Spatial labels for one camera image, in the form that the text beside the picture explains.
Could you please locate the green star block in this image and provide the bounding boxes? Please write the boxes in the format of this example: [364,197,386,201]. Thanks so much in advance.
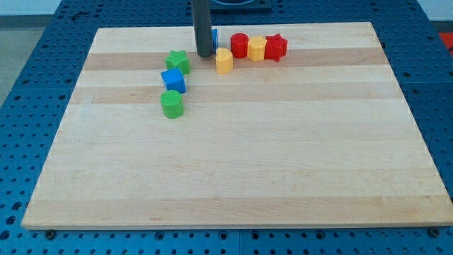
[164,50,191,74]

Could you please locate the light wooden board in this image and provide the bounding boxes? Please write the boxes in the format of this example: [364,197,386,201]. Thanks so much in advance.
[22,22,452,230]

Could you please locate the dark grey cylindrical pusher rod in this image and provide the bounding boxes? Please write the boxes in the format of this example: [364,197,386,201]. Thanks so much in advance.
[191,0,213,57]

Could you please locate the blue cube block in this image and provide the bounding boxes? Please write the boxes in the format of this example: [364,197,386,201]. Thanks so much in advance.
[161,68,186,94]

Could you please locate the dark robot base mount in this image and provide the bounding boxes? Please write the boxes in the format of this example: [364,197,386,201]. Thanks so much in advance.
[210,0,273,13]

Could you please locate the green cylinder block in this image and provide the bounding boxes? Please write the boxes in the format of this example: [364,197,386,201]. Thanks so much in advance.
[160,90,184,119]

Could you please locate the red star block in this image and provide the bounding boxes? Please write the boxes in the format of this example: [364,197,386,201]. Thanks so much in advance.
[264,33,288,62]

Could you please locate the red cylinder block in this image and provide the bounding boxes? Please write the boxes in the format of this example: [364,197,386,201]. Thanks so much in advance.
[230,33,248,59]

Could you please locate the yellow hexagon block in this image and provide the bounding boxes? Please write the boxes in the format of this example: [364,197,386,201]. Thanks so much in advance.
[248,36,267,62]

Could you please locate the blue triangle block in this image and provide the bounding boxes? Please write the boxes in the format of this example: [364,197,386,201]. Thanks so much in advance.
[212,28,219,52]

